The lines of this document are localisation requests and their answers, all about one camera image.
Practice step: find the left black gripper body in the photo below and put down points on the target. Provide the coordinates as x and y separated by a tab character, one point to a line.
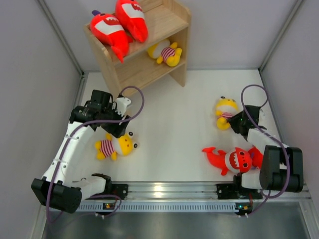
114	129

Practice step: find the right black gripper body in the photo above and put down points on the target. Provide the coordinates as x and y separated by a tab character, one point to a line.
237	121

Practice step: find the yellow frog plush striped shirt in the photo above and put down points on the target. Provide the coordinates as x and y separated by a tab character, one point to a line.
112	147

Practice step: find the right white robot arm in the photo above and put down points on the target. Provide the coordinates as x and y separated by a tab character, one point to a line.
282	166

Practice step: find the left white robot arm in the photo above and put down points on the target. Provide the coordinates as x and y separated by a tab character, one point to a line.
55	189

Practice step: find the wooden two-tier shelf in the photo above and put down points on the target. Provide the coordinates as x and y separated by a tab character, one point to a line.
165	19

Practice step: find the red shark plush with purple fin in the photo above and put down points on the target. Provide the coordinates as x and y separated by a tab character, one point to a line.
108	30

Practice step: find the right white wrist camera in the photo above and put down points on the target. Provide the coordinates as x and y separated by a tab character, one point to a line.
261	122

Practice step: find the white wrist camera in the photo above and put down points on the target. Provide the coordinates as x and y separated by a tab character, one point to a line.
261	122
122	103

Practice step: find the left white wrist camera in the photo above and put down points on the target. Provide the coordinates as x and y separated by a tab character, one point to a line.
122	103

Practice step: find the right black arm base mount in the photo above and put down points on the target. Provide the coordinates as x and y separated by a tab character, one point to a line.
227	191

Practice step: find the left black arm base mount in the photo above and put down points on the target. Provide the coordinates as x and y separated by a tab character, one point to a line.
120	190

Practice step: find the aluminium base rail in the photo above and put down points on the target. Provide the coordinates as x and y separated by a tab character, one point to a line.
173	197

